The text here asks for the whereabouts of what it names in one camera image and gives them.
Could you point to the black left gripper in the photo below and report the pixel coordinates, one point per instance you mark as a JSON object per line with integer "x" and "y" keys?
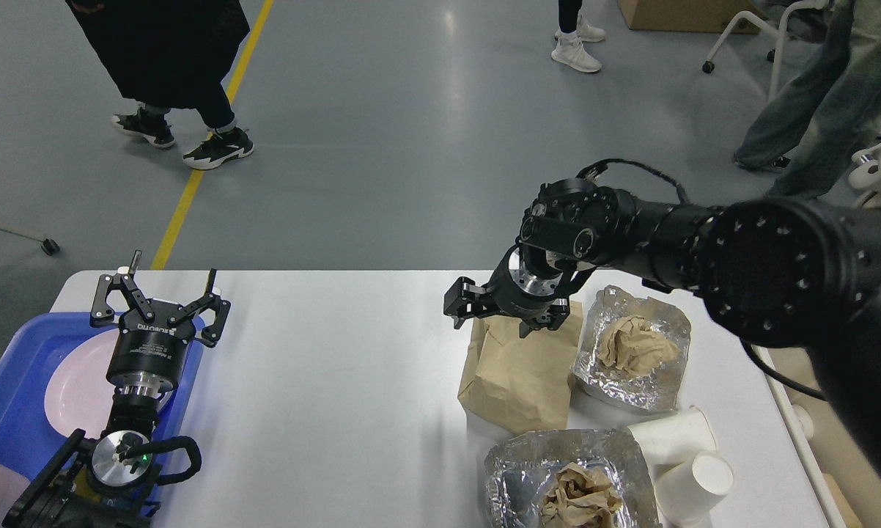
{"x": 151, "y": 348}

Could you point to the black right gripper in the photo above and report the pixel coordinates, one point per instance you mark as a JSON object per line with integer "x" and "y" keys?
{"x": 522, "y": 285}

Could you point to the pink plate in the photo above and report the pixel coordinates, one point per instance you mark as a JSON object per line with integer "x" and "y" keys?
{"x": 79, "y": 394}

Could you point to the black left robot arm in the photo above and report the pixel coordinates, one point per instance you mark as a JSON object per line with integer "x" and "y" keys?
{"x": 111, "y": 480}

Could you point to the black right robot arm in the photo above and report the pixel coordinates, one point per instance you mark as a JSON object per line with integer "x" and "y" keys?
{"x": 778, "y": 272}

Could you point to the brown paper bag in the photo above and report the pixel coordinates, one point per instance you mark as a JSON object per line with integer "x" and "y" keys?
{"x": 521, "y": 384}

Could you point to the upper crumpled brown paper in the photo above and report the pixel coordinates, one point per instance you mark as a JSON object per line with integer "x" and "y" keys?
{"x": 629, "y": 345}

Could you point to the crumpled brown paper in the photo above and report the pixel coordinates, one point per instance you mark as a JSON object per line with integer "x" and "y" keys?
{"x": 578, "y": 497}
{"x": 629, "y": 345}

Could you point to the upper foil sheet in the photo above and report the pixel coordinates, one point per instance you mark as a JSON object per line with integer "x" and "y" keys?
{"x": 653, "y": 394}

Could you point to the foil sheet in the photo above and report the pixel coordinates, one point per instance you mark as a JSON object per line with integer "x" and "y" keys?
{"x": 653, "y": 394}
{"x": 521, "y": 471}

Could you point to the white chair left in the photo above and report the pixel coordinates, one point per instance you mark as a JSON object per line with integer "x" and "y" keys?
{"x": 48, "y": 246}

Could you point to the lower foil sheet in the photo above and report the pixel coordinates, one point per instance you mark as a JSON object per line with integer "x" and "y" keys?
{"x": 521, "y": 471}

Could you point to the lower crumpled brown paper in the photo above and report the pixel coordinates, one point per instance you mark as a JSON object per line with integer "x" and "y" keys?
{"x": 578, "y": 497}

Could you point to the upper white paper cup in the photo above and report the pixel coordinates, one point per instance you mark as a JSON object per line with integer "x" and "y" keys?
{"x": 672, "y": 440}

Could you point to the white paper cup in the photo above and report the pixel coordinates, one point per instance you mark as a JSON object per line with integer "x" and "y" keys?
{"x": 672, "y": 440}
{"x": 686, "y": 493}

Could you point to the lower white paper cup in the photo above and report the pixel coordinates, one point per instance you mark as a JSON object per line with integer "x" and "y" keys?
{"x": 686, "y": 493}

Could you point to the person with white sneakers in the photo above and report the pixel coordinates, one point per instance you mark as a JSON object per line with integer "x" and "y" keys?
{"x": 573, "y": 32}

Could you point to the cardboard box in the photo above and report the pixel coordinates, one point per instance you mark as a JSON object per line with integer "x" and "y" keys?
{"x": 683, "y": 16}

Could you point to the person in jeans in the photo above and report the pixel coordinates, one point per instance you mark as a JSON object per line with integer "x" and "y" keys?
{"x": 832, "y": 109}

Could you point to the white chair background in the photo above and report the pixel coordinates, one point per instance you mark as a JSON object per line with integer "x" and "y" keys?
{"x": 780, "y": 34}

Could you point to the beige plastic bin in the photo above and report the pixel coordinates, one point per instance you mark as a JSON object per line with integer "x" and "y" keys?
{"x": 847, "y": 487}

